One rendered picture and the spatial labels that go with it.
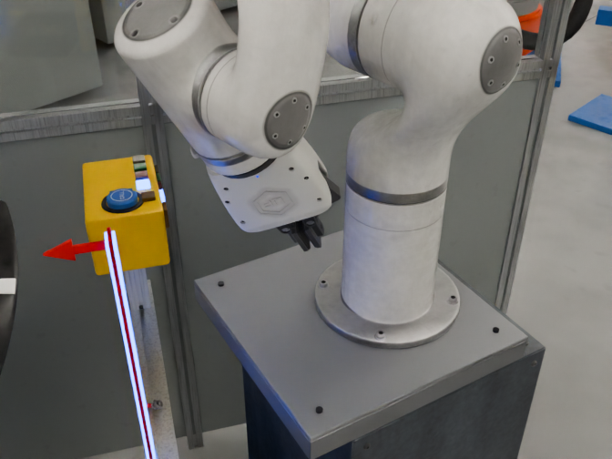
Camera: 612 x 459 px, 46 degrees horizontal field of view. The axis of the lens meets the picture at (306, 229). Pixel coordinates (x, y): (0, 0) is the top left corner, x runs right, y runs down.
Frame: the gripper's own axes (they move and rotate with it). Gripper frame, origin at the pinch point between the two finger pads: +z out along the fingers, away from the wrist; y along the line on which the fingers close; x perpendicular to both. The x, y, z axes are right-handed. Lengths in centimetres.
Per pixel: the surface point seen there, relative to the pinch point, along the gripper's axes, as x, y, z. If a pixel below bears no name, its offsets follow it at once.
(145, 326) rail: 6.8, -33.6, 21.3
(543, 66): 70, 37, 59
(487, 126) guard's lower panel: 64, 23, 66
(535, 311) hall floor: 66, 23, 165
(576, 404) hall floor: 28, 26, 152
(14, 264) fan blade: -6.8, -24.1, -16.3
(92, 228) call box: 9.9, -28.8, 0.4
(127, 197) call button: 14.1, -24.5, 1.3
